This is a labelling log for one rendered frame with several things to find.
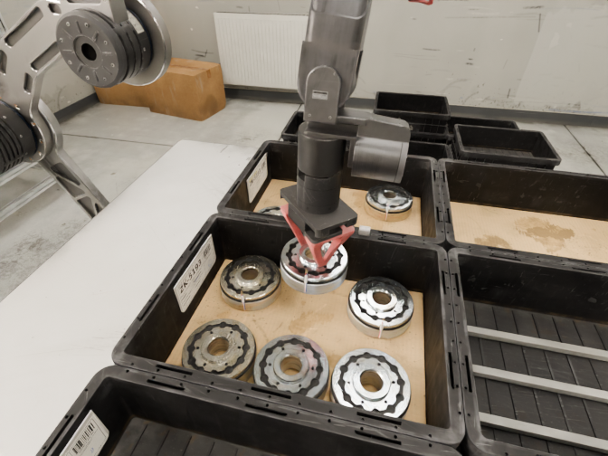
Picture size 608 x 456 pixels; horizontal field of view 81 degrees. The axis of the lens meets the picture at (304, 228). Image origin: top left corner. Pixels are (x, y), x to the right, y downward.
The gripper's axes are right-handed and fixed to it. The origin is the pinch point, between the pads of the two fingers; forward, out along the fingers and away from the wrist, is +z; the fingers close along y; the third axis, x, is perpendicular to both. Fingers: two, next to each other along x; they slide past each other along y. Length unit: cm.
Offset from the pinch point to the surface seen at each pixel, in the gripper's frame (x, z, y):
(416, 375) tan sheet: -5.7, 10.5, -19.4
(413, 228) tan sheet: -28.6, 10.8, 5.3
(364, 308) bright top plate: -4.8, 7.9, -8.0
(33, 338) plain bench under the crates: 46, 26, 28
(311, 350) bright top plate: 6.0, 8.2, -10.0
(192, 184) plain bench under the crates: 2, 26, 67
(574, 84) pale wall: -332, 56, 117
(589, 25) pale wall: -325, 13, 124
